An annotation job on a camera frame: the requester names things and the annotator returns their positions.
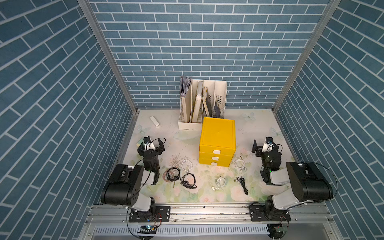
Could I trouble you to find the black earphones coil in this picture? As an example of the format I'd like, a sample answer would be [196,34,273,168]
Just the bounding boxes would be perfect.
[181,173,197,190]
[166,167,181,182]

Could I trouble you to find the yellow drawer cabinet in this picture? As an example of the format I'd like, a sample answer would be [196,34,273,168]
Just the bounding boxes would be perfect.
[199,117,237,167]

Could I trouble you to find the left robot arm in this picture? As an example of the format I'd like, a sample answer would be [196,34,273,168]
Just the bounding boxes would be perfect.
[101,137,166,215]

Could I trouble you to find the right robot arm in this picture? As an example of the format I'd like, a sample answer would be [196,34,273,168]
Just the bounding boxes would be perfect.
[252,137,338,213]

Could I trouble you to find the white earphones right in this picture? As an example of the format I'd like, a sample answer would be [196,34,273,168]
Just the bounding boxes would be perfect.
[234,156,247,173]

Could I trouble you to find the white earphones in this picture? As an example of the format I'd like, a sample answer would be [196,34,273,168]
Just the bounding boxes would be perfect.
[212,176,227,191]
[180,159,194,173]
[234,156,247,173]

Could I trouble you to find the white earphones near left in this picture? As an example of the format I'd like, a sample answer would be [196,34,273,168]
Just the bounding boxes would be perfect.
[180,159,194,173]

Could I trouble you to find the white earphones center front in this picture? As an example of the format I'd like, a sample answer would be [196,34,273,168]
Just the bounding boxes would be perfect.
[212,176,227,191]

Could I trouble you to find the white rectangular small device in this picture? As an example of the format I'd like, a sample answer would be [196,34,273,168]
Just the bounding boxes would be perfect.
[150,116,160,128]

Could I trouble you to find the white file organizer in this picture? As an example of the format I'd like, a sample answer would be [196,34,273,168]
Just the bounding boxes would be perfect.
[178,76,228,131]

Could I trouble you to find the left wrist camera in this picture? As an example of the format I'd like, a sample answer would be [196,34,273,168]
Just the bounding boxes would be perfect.
[143,136,156,151]

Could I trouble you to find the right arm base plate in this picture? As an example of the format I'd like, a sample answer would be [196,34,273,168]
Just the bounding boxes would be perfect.
[249,202,291,222]

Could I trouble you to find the aluminium rail frame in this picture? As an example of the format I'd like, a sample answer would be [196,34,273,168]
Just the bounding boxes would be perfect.
[79,203,342,240]

